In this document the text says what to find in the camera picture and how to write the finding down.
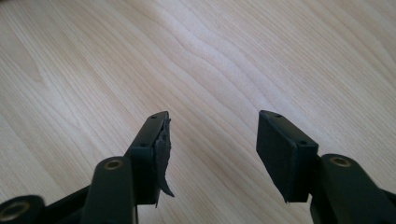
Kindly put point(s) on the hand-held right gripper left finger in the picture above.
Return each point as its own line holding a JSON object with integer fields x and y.
{"x": 146, "y": 155}

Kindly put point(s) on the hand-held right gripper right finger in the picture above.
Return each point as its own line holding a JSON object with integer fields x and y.
{"x": 286, "y": 161}

